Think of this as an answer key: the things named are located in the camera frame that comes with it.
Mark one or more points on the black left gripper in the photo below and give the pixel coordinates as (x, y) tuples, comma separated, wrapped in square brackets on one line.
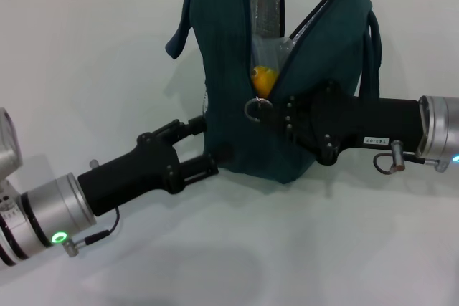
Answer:
[(136, 173)]

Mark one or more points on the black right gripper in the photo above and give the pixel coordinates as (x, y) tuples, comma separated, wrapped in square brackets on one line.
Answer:
[(358, 123)]

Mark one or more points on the dark teal insulated lunch bag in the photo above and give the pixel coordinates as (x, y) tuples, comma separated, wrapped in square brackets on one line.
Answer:
[(222, 87)]

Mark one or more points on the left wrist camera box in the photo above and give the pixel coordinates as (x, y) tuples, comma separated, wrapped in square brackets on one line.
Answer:
[(9, 148)]

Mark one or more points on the yellow banana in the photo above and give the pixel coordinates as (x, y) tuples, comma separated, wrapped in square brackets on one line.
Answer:
[(265, 80)]

